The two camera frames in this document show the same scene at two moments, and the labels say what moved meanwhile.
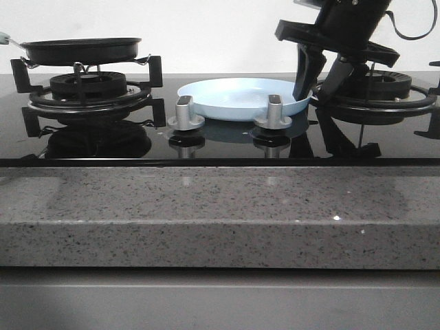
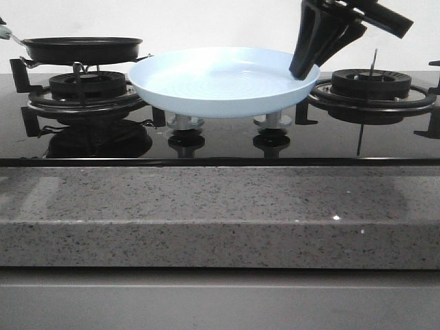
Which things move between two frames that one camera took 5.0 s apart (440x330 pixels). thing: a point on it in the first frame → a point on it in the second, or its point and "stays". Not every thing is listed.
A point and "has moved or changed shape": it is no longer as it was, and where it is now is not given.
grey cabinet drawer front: x=60 y=298 stays
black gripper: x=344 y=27 → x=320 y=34
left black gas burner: x=84 y=85 stays
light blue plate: x=240 y=99 has moved or changed shape
